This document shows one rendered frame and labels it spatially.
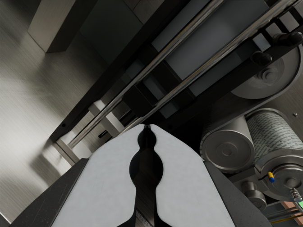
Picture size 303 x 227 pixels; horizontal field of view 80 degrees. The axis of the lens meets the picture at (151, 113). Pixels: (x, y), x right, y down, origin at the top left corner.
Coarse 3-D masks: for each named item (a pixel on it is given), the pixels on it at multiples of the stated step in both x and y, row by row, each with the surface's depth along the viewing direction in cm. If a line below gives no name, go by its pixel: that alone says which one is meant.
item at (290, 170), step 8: (280, 168) 40; (288, 168) 39; (296, 168) 38; (280, 176) 40; (288, 176) 39; (296, 176) 39; (272, 184) 41; (280, 184) 41; (288, 184) 40; (296, 184) 39; (280, 192) 41; (288, 192) 41
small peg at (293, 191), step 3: (291, 189) 40; (294, 189) 40; (291, 192) 39; (294, 192) 39; (297, 192) 39; (294, 195) 38; (297, 195) 38; (294, 198) 38; (297, 198) 38; (300, 198) 37; (297, 201) 38; (300, 201) 38
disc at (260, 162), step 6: (276, 150) 40; (282, 150) 40; (288, 150) 39; (294, 150) 39; (300, 150) 39; (264, 156) 42; (270, 156) 41; (276, 156) 41; (258, 162) 42; (264, 162) 42; (258, 168) 43; (264, 192) 45; (270, 192) 44; (276, 198) 44; (282, 198) 44; (288, 198) 43
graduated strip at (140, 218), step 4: (136, 208) 50; (136, 212) 50; (140, 212) 50; (136, 216) 49; (140, 216) 50; (144, 216) 51; (140, 220) 49; (144, 220) 50; (148, 220) 51; (144, 224) 49; (148, 224) 50
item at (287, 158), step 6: (282, 156) 40; (288, 156) 39; (294, 156) 39; (300, 156) 39; (270, 162) 41; (276, 162) 41; (282, 162) 40; (288, 162) 40; (294, 162) 39; (300, 162) 39; (264, 168) 42; (270, 168) 42; (264, 174) 43; (270, 186) 43; (276, 192) 43
